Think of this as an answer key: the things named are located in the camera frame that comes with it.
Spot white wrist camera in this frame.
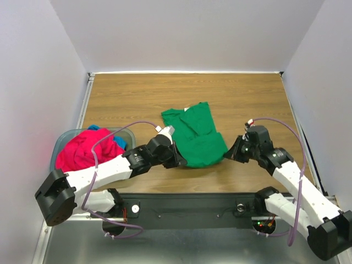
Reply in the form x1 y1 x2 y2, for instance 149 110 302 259
245 119 255 131
155 125 175 141

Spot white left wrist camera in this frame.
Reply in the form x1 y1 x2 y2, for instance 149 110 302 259
155 125 175 141

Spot pink t shirt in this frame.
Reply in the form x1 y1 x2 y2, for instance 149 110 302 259
55 128 125 172

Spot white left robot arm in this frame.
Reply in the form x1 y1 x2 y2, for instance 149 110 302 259
35 134 187 227

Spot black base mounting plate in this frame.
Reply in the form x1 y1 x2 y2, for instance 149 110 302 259
90 192 289 230

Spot grey plastic bin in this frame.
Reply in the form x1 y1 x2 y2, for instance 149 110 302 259
49 128 136 171

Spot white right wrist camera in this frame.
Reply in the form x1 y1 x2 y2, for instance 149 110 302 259
245 119 255 131

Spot blue t shirt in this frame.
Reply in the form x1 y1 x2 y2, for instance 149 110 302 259
87 124 128 150

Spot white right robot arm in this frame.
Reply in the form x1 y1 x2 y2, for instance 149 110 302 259
224 119 351 261

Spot green t shirt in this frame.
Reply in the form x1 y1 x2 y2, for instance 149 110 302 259
161 102 228 168

